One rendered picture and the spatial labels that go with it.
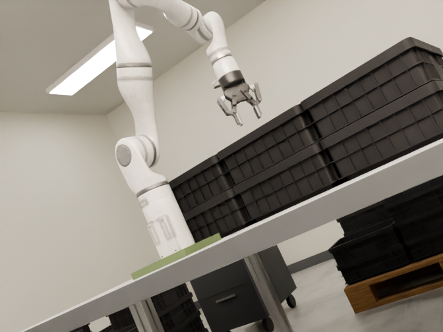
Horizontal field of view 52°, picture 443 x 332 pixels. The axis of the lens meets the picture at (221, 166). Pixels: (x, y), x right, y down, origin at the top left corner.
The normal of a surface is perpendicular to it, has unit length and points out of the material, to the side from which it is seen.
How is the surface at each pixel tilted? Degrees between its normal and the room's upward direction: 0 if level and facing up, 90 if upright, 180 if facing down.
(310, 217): 90
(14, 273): 90
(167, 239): 90
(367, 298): 90
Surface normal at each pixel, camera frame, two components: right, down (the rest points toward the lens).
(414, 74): -0.57, 0.14
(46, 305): 0.78, -0.43
